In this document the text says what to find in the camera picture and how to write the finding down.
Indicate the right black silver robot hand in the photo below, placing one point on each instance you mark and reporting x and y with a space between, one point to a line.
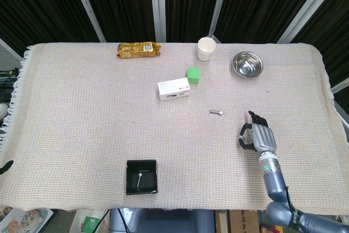
263 136

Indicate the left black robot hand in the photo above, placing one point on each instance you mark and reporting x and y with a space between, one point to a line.
6 167

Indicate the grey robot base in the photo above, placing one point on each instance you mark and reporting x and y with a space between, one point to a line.
169 222

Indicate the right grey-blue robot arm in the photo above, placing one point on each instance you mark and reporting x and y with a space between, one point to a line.
275 184

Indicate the illustrated children's picture box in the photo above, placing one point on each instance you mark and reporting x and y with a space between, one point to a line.
24 220

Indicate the stainless steel bowl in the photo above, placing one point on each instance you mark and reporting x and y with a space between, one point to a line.
247 65

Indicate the beige woven tablecloth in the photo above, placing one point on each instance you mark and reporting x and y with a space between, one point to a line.
81 121

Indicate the brown cardboard carton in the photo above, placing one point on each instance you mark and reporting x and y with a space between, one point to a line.
237 222

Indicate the green cube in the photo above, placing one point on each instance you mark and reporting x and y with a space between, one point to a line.
193 76

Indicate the white stapler box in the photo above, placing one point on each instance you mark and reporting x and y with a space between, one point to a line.
174 89

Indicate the white paper cup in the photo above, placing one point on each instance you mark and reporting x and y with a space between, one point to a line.
204 54

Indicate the green packet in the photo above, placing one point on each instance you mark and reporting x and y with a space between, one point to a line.
92 224

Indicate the black cardboard box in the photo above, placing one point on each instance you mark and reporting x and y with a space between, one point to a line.
148 182

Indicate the metal bolt in box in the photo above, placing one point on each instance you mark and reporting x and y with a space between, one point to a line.
139 180

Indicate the gold cookie package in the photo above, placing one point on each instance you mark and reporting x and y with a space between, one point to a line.
139 49

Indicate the grey metal frame post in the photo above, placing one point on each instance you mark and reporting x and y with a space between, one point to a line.
87 6
158 6
219 6
308 6

